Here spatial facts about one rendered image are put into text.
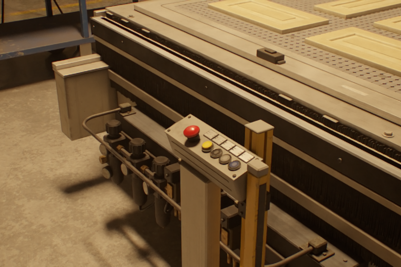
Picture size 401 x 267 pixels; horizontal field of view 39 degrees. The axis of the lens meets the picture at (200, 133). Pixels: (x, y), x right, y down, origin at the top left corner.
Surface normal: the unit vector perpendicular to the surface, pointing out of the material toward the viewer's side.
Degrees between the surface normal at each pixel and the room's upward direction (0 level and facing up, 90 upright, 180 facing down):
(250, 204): 90
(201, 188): 90
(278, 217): 0
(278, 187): 90
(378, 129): 0
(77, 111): 90
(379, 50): 0
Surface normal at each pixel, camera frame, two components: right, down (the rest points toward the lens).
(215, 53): 0.00, -0.89
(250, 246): -0.82, 0.26
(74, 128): 0.57, 0.37
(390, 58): -0.18, -0.82
